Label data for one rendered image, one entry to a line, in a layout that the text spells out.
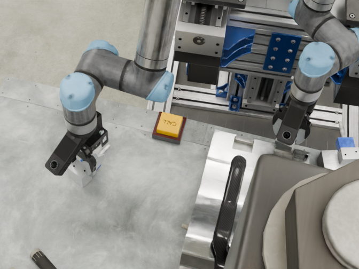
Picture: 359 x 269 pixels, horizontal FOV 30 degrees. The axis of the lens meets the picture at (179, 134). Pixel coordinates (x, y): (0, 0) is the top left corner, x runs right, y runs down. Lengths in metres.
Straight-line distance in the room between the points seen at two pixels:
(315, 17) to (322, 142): 1.03
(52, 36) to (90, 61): 1.60
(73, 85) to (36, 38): 1.66
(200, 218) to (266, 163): 1.18
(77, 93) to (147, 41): 0.19
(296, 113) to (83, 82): 0.55
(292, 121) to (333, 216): 1.31
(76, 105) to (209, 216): 0.43
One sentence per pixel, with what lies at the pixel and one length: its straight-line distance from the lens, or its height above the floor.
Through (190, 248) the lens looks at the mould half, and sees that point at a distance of 1.57.
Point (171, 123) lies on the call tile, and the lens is 1.84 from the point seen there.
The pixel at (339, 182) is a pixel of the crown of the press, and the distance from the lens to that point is 0.41.
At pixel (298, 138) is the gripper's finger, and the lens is 1.81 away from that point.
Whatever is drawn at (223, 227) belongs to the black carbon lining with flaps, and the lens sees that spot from 1.62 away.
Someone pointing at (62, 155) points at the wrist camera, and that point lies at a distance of 1.62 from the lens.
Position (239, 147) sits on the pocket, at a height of 0.86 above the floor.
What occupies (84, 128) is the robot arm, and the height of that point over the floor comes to 1.08.
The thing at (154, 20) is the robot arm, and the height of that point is 1.31.
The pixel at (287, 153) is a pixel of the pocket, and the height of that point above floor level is 0.86.
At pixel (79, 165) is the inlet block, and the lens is 1.76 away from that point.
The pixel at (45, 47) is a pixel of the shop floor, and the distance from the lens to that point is 3.08.
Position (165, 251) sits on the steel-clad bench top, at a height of 0.80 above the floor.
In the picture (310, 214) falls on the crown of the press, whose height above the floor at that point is 2.04.
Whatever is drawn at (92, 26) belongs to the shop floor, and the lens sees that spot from 3.14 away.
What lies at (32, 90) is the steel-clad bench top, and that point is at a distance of 1.96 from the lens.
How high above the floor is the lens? 2.39
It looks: 59 degrees down
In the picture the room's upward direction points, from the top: 6 degrees clockwise
